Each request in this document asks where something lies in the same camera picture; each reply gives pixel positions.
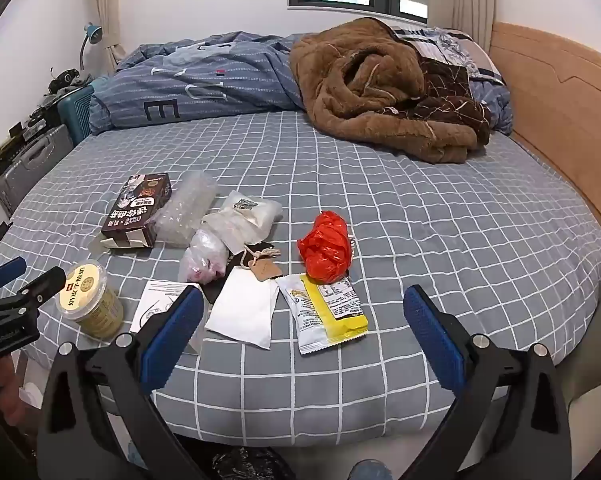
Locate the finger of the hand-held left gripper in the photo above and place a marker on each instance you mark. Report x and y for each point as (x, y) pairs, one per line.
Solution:
(3, 270)
(43, 284)

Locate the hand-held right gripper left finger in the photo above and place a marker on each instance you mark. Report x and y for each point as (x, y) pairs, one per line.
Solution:
(173, 330)

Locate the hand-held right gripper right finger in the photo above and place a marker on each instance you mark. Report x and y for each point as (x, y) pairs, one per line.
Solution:
(435, 335)

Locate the white printed leaflet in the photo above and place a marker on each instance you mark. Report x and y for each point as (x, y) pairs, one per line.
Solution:
(153, 295)

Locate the yellow cup with lid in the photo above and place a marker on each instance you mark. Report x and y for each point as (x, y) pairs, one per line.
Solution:
(88, 295)

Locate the black foil packet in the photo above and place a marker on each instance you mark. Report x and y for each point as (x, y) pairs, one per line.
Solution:
(213, 294)

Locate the clear plastic bag pink contents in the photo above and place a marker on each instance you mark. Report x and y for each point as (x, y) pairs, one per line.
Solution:
(205, 255)

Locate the yellow white snack wrapper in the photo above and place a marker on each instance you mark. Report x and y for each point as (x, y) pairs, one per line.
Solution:
(330, 310)

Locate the kraft paper tag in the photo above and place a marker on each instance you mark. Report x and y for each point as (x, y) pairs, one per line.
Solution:
(265, 267)

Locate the clear bubble wrap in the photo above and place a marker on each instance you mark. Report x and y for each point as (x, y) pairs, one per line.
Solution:
(185, 210)

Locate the dark brown snack box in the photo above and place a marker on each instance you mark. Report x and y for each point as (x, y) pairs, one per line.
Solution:
(138, 205)

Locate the red plastic bag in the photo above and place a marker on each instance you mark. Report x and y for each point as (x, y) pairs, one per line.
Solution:
(325, 247)

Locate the person's left hand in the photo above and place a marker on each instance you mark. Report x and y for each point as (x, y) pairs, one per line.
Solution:
(8, 400)

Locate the grey suitcase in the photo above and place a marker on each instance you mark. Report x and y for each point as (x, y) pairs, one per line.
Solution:
(28, 170)

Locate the black paper tag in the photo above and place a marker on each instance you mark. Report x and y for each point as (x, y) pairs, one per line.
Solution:
(263, 249)

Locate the dark small boxes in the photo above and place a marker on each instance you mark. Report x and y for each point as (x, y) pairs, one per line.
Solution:
(25, 132)

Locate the blue slipper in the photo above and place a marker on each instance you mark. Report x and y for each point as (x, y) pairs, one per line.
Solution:
(365, 470)

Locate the teal suitcase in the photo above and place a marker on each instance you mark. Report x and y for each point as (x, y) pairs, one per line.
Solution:
(75, 110)

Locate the blue desk lamp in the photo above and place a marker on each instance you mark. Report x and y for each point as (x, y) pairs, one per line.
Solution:
(93, 35)

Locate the blue striped duvet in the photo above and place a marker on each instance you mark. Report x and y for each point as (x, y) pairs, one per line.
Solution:
(205, 80)

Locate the brown fleece blanket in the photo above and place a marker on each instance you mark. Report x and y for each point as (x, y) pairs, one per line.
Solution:
(375, 85)

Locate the wooden headboard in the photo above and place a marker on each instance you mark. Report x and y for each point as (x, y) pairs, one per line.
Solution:
(555, 100)

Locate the patterned pillow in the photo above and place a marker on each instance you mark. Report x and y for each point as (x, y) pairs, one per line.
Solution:
(445, 45)

